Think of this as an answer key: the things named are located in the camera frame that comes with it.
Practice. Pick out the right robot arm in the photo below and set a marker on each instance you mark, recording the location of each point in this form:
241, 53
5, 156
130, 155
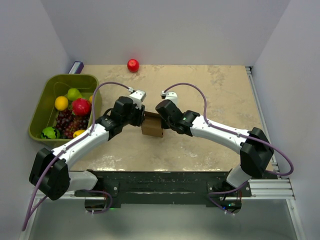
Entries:
251, 145

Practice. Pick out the small watermelon toy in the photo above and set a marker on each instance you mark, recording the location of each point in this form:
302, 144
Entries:
50, 133

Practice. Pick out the purple grapes bunch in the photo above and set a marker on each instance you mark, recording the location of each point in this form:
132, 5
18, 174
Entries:
67, 123

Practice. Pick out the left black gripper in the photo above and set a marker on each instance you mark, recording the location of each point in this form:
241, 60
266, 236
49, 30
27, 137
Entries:
140, 113

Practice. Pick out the red apple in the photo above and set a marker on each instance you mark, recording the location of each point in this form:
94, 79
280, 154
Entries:
133, 65

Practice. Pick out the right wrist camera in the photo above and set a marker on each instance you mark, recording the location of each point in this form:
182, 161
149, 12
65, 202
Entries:
169, 95

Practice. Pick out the yellow lemon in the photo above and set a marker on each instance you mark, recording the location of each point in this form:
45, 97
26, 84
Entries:
61, 103

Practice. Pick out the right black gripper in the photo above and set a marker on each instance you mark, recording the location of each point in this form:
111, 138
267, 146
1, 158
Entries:
164, 125

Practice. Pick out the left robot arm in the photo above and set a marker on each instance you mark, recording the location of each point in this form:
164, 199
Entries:
51, 172

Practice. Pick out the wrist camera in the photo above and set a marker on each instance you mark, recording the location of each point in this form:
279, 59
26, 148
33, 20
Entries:
169, 95
138, 97

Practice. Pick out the purple white box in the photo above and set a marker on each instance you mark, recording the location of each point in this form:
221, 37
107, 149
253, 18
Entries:
76, 68

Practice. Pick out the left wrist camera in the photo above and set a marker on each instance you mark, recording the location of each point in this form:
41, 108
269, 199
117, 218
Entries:
138, 97

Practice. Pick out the brown cardboard box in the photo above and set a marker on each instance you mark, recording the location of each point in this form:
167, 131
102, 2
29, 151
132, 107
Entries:
152, 125

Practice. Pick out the green plastic bin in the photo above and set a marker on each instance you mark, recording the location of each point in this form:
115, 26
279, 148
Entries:
45, 112

